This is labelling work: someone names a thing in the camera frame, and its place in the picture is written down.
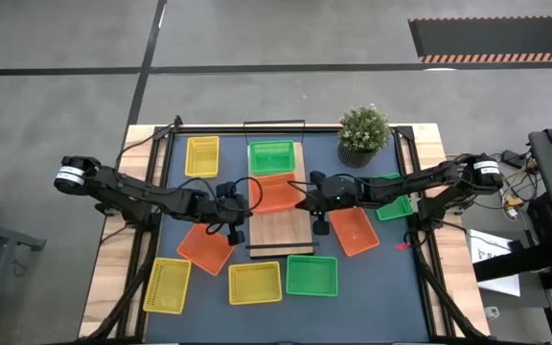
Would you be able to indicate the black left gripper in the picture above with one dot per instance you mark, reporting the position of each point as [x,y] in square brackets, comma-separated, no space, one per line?
[228,211]

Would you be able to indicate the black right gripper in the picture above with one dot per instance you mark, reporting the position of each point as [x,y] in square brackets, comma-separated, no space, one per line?
[331,199]

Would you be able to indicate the orange plastic slotted basket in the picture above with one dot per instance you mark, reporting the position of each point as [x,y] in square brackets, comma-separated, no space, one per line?
[204,251]
[276,194]
[355,232]

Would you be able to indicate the wooden shelf black metal frame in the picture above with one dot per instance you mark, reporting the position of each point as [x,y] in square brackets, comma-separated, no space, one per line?
[281,230]

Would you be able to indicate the green plastic slotted basket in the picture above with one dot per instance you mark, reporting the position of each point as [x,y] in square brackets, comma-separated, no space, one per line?
[312,276]
[396,210]
[272,158]

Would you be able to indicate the yellow plastic slotted basket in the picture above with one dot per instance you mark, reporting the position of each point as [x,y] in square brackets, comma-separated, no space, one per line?
[202,157]
[167,286]
[255,283]

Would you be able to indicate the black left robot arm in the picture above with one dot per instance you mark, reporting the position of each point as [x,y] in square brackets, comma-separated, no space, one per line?
[127,189]

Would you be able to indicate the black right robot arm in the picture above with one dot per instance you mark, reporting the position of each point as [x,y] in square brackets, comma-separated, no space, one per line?
[410,182]

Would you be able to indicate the potted plant ribbed grey pot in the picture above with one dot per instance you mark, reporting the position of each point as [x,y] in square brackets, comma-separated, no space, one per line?
[363,129]

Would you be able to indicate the white paper sheet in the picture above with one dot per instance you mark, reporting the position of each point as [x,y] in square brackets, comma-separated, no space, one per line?
[482,242]

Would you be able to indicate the black power adapter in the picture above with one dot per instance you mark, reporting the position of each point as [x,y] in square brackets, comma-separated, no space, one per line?
[513,158]

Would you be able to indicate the small white device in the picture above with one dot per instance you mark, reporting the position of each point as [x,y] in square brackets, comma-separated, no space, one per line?
[491,313]

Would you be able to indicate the black ramp hazard stripe edge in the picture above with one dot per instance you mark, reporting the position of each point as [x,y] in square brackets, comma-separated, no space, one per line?
[496,36]

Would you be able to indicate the black metal rig frame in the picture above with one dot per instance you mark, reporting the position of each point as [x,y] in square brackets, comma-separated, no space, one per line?
[228,130]

